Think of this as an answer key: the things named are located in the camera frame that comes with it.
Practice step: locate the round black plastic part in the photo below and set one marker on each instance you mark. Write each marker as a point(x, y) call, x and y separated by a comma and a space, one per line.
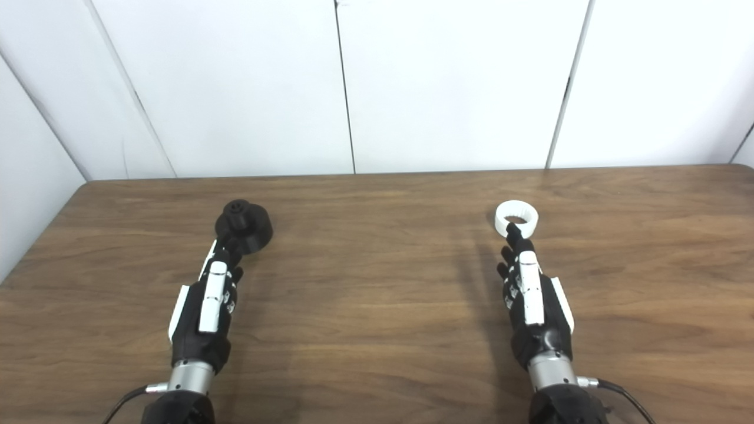
point(254, 231)

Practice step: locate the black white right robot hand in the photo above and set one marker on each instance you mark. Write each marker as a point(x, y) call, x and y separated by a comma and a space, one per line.
point(545, 335)

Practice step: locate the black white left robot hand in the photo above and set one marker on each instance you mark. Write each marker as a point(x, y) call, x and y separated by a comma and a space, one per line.
point(194, 330)

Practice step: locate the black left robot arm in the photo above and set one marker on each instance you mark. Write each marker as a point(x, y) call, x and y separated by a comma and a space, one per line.
point(179, 409)

